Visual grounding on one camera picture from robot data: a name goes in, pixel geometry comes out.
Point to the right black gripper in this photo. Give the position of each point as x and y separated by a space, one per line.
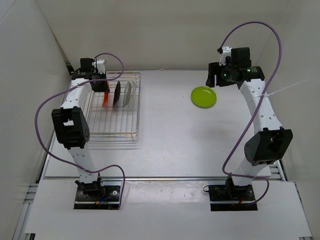
215 69

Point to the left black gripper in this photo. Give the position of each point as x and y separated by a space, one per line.
103 88

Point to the orange plate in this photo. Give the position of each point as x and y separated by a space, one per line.
106 95

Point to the green plate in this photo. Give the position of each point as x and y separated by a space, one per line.
203 97

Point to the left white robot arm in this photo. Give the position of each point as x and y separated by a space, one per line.
71 127

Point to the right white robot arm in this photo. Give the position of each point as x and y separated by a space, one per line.
270 140

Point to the black plate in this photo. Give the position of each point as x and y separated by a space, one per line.
117 94

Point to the grey plate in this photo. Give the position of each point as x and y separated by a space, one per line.
127 94

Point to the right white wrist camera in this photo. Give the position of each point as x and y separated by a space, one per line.
225 55

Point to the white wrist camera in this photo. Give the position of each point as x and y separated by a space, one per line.
99 66
225 55

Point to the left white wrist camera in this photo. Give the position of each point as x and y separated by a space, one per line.
99 66

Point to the metal wire dish rack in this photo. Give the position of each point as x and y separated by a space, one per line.
114 123

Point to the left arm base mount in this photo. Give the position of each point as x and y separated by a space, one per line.
112 197

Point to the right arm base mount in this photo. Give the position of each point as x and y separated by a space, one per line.
229 198

